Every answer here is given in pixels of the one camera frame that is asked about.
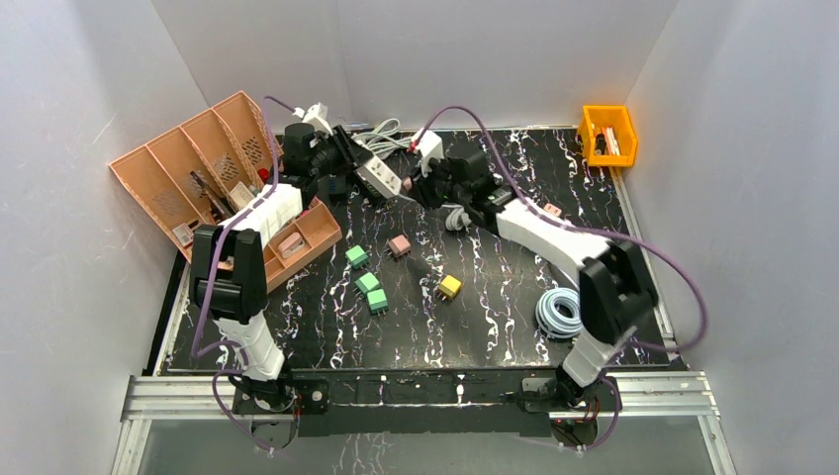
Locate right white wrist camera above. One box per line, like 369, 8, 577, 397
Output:
409, 129, 444, 177

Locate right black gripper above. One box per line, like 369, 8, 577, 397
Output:
410, 150, 472, 209

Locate pink file rack organizer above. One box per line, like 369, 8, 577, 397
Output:
109, 91, 271, 259

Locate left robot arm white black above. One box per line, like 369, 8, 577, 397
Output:
189, 122, 374, 412

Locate green plug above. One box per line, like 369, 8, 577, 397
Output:
345, 245, 370, 269

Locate pink stapler in tray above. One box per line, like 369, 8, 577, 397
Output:
277, 232, 305, 259

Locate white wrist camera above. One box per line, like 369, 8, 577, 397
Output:
293, 103, 332, 136
409, 129, 444, 177

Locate coiled light blue cable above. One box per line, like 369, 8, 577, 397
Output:
534, 287, 585, 340

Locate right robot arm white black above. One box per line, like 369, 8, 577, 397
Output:
408, 146, 659, 410

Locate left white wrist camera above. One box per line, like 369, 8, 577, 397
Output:
293, 103, 332, 136

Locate pink plug adapter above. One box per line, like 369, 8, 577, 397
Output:
387, 235, 412, 260

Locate orange storage bin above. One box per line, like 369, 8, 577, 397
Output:
577, 105, 638, 168

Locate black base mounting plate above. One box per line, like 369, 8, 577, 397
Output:
232, 367, 623, 446

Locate grey cable bundle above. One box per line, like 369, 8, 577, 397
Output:
444, 204, 475, 233

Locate green plug adapter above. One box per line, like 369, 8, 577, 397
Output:
354, 272, 381, 295
366, 289, 390, 315

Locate grey cable of black strip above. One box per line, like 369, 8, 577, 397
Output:
353, 118, 420, 162

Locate pink plug on round socket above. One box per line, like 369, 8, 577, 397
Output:
543, 203, 562, 218

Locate yellow plug adapter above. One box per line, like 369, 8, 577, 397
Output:
436, 275, 462, 300

